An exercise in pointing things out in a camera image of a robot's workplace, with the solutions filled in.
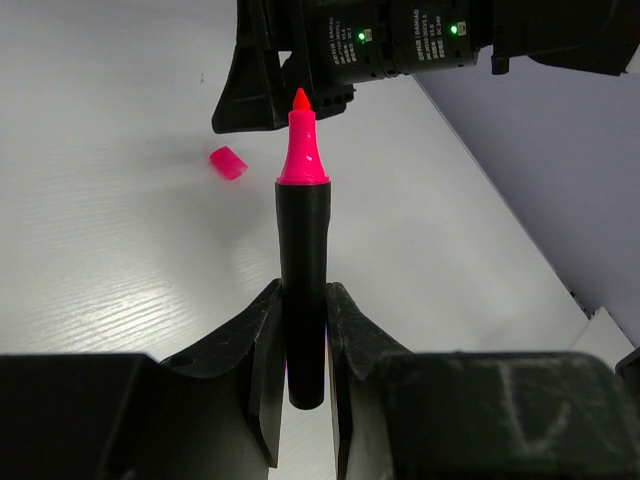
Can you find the pink highlighter cap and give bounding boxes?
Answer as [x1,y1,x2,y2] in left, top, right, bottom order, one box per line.
[209,146,248,181]

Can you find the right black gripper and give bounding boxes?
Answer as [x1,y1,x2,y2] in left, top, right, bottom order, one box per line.
[211,0,400,134]

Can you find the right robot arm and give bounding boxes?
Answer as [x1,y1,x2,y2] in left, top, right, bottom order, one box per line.
[212,0,639,134]

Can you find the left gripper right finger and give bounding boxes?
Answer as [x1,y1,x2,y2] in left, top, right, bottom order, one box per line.
[326,283,639,479]

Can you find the pink tip black highlighter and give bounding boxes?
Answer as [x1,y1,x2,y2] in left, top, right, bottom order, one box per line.
[275,88,331,410]

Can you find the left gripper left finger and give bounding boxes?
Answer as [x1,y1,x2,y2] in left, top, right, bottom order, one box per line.
[1,281,285,479]

